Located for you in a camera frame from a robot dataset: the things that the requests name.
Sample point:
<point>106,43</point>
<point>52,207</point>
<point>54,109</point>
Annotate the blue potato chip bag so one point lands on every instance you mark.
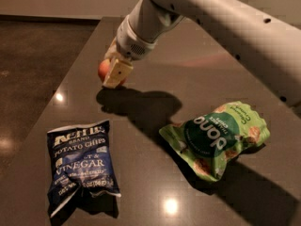
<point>80,161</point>

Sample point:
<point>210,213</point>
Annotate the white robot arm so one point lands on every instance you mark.
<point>269,48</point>

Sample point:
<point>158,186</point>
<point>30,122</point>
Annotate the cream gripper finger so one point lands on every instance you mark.
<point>119,70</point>
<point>113,52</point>

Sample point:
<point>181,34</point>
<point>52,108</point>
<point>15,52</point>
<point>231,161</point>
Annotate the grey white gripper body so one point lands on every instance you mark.
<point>131,43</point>

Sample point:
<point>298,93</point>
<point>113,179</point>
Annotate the red apple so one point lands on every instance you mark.
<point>103,69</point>

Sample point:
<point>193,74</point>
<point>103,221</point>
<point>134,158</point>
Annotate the green rice chips bag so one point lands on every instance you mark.
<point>209,142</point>

